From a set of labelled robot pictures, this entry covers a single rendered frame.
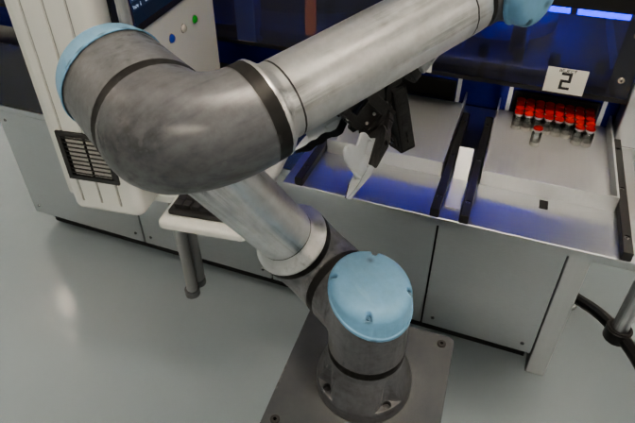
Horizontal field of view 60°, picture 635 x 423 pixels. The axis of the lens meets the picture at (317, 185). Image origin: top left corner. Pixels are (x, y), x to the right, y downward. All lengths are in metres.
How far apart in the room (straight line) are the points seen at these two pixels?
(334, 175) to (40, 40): 0.61
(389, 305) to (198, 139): 0.39
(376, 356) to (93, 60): 0.52
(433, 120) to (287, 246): 0.73
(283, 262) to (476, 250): 0.96
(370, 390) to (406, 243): 0.90
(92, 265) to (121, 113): 1.93
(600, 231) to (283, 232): 0.65
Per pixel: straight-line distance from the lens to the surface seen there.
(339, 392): 0.86
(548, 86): 1.36
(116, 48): 0.54
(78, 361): 2.08
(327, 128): 0.82
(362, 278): 0.76
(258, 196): 0.67
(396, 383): 0.87
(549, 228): 1.13
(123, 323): 2.13
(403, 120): 0.81
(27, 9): 1.10
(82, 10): 1.03
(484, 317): 1.85
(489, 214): 1.12
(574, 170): 1.31
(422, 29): 0.54
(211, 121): 0.44
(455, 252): 1.68
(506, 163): 1.27
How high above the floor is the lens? 1.57
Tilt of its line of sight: 37 degrees down
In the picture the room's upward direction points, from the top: straight up
